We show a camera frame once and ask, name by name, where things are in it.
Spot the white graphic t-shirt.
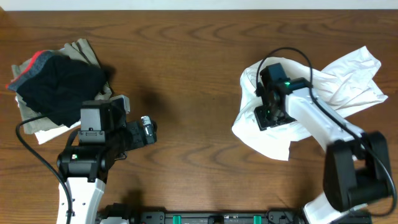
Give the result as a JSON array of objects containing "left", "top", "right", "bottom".
[{"left": 232, "top": 47, "right": 387, "bottom": 161}]

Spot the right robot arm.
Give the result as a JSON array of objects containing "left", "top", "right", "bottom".
[{"left": 254, "top": 63, "right": 397, "bottom": 223}]

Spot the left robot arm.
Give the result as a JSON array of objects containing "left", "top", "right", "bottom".
[{"left": 57, "top": 96, "right": 157, "bottom": 223}]

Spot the white folded garment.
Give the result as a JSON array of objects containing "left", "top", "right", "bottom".
[{"left": 15, "top": 94, "right": 81, "bottom": 144}]

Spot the black folded garment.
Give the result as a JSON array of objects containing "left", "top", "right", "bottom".
[{"left": 6, "top": 50, "right": 108, "bottom": 127}]

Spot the khaki folded garment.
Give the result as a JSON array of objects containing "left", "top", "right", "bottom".
[{"left": 11, "top": 38, "right": 113, "bottom": 135}]

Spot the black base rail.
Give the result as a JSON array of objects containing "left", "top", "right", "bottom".
[{"left": 99, "top": 202, "right": 308, "bottom": 224}]

